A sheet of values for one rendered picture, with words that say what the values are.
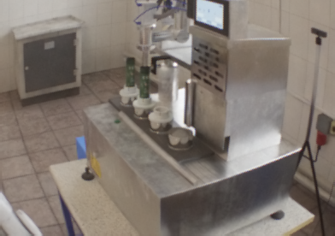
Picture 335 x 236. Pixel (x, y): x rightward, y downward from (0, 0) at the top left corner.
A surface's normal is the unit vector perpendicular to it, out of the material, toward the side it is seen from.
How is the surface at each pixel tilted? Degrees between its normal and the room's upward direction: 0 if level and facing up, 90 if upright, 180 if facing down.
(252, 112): 90
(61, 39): 90
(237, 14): 90
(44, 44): 90
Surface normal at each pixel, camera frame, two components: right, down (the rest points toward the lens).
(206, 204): 0.50, 0.37
